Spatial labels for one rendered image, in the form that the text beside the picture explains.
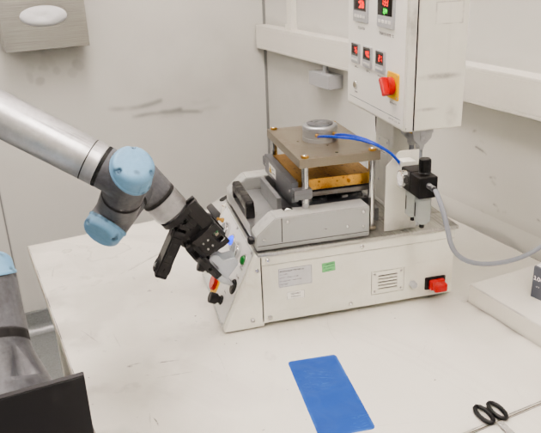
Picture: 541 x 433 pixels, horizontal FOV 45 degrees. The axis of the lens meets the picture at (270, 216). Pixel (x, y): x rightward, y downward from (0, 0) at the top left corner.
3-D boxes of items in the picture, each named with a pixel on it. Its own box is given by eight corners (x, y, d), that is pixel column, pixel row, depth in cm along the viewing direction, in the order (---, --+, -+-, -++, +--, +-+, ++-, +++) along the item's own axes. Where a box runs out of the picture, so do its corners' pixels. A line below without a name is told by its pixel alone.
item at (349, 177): (339, 162, 164) (339, 125, 161) (374, 191, 144) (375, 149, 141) (272, 170, 160) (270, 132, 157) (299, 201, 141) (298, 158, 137)
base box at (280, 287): (390, 239, 184) (392, 181, 178) (458, 303, 150) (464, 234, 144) (200, 267, 172) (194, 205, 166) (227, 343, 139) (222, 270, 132)
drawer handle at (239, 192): (240, 195, 158) (240, 179, 156) (255, 217, 144) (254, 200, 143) (232, 197, 157) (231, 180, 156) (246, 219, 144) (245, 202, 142)
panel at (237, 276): (200, 269, 170) (227, 204, 166) (222, 328, 143) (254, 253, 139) (193, 267, 170) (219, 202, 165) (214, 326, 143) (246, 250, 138)
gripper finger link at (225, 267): (252, 277, 140) (225, 247, 136) (230, 294, 141) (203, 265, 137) (248, 271, 143) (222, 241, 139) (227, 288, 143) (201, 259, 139)
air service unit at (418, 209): (409, 209, 145) (412, 143, 139) (441, 234, 132) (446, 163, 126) (387, 212, 144) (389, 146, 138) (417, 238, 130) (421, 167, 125)
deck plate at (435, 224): (392, 180, 178) (392, 177, 178) (458, 228, 147) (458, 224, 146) (225, 201, 168) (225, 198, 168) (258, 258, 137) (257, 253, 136)
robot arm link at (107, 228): (86, 204, 114) (118, 163, 121) (76, 234, 123) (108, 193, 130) (124, 229, 115) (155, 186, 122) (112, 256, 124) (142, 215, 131)
